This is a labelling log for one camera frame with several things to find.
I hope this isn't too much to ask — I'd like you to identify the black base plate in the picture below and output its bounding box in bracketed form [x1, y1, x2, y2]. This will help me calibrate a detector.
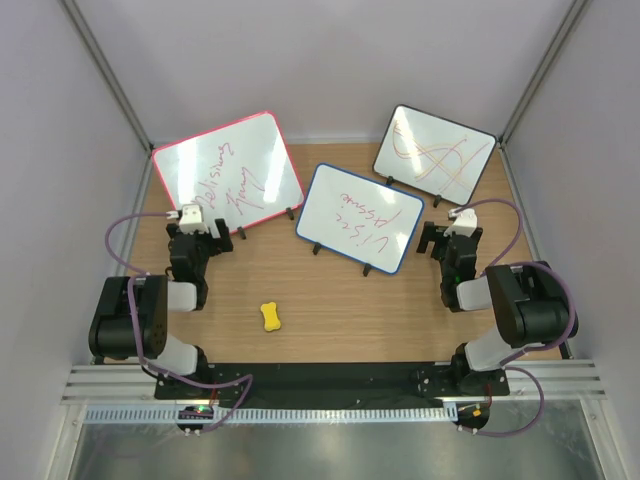
[156, 360, 510, 409]

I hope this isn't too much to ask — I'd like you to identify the pink framed whiteboard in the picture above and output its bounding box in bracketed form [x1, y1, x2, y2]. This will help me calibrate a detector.
[152, 111, 304, 233]

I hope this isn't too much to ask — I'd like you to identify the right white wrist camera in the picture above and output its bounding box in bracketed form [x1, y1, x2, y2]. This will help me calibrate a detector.
[444, 208, 478, 237]

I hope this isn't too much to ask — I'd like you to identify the right aluminium corner post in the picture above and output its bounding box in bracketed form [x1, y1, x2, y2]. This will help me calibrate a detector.
[499, 0, 591, 150]

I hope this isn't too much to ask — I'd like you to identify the white slotted cable duct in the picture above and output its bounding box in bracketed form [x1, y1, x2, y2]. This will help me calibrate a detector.
[85, 403, 458, 425]

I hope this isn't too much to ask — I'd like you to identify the aluminium corner post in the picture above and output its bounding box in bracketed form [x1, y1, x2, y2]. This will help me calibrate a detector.
[58, 0, 153, 155]
[499, 0, 591, 150]

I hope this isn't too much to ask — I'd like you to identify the blue framed whiteboard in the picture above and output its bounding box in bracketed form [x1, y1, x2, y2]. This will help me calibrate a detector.
[295, 163, 425, 275]

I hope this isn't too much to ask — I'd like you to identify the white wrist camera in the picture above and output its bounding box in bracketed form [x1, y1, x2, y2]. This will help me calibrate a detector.
[178, 204, 210, 234]
[444, 208, 478, 237]

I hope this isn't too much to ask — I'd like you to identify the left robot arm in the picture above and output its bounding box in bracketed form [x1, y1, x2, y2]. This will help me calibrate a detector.
[88, 219, 233, 400]

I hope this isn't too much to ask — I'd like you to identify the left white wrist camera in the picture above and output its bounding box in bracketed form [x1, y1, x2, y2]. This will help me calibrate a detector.
[178, 204, 210, 234]

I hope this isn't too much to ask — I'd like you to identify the black framed whiteboard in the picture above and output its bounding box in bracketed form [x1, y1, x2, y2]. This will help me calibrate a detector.
[372, 104, 497, 206]

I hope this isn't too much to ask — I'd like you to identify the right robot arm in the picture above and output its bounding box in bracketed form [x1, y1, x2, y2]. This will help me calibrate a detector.
[416, 222, 579, 396]

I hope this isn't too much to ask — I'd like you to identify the yellow bone-shaped eraser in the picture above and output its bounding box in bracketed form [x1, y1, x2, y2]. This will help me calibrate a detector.
[260, 302, 282, 332]

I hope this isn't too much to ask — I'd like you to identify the left aluminium corner post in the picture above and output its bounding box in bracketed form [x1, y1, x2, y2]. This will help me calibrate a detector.
[58, 0, 153, 155]

